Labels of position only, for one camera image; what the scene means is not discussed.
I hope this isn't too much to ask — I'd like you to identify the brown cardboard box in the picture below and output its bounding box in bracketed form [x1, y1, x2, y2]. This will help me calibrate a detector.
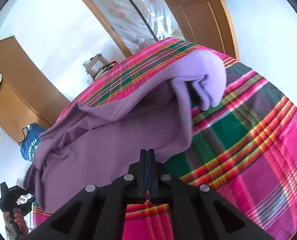
[83, 54, 109, 79]

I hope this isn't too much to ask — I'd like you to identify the wooden room door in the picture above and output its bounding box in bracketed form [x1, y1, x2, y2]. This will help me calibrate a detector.
[165, 0, 239, 59]

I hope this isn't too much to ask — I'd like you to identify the blue printed tote bag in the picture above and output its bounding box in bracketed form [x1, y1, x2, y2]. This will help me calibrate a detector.
[18, 123, 46, 162]

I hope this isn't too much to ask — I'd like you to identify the person's left hand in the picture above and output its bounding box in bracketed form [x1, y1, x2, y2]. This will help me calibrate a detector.
[3, 209, 29, 239]

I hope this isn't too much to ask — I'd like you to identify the wooden wardrobe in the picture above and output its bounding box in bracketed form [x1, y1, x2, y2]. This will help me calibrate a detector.
[0, 36, 69, 142]

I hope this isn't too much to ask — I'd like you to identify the pink plaid tablecloth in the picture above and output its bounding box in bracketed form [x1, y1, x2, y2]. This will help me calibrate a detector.
[33, 38, 297, 239]

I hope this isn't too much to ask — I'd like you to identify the purple fleece garment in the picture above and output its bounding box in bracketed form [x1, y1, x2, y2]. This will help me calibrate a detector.
[23, 50, 227, 213]

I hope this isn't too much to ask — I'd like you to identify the transparent printed door curtain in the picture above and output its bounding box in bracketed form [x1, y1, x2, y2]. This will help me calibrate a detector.
[91, 0, 184, 54]

